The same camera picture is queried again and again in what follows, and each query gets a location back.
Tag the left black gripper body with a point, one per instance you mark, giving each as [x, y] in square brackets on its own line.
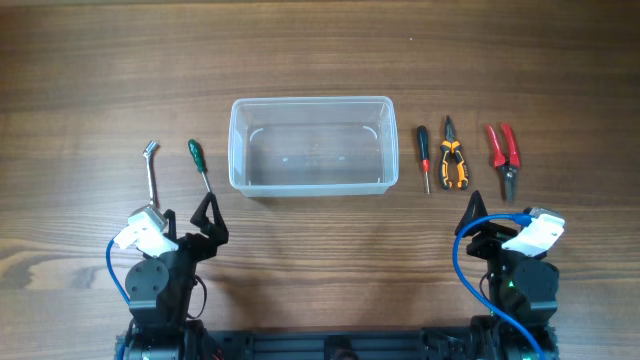
[193, 251]

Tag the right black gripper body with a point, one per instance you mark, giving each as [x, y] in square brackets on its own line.
[489, 247]

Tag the clear plastic container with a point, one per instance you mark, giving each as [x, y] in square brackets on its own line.
[313, 146]

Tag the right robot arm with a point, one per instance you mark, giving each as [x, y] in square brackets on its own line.
[519, 287]

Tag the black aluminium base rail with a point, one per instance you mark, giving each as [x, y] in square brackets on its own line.
[428, 343]

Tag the green handled screwdriver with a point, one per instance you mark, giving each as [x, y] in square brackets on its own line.
[199, 160]

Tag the black red screwdriver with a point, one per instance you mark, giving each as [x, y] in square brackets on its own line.
[423, 144]

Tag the red handled snips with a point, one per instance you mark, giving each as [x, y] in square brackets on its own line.
[507, 163]

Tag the silver socket wrench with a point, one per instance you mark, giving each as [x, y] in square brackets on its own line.
[148, 155]

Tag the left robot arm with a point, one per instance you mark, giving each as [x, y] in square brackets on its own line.
[158, 289]

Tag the orange black needle-nose pliers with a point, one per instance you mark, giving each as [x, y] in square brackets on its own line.
[451, 156]

